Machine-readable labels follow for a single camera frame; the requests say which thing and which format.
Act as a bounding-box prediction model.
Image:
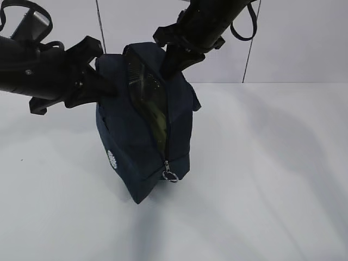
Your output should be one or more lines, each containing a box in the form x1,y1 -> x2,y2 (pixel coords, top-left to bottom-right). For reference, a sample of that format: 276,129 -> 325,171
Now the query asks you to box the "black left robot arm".
1,36 -> 117,115

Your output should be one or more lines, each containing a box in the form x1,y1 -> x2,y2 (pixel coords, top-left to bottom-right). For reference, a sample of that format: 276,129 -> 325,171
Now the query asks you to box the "dark navy lunch bag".
95,42 -> 201,204

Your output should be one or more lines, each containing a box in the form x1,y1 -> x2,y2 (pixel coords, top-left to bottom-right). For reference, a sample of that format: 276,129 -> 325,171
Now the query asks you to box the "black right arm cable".
229,0 -> 258,42

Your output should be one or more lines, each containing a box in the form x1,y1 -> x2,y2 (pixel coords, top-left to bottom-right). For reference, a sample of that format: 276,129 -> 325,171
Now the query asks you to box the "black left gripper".
1,36 -> 117,115

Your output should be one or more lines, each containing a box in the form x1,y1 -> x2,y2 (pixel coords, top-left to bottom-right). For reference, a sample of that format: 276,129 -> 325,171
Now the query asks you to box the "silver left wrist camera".
10,8 -> 53,42

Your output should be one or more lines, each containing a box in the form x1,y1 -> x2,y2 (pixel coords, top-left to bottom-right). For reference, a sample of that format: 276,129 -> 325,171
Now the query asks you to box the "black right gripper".
153,10 -> 225,80

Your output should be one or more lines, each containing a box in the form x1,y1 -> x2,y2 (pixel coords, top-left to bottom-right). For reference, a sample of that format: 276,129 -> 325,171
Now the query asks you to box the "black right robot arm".
153,0 -> 258,79

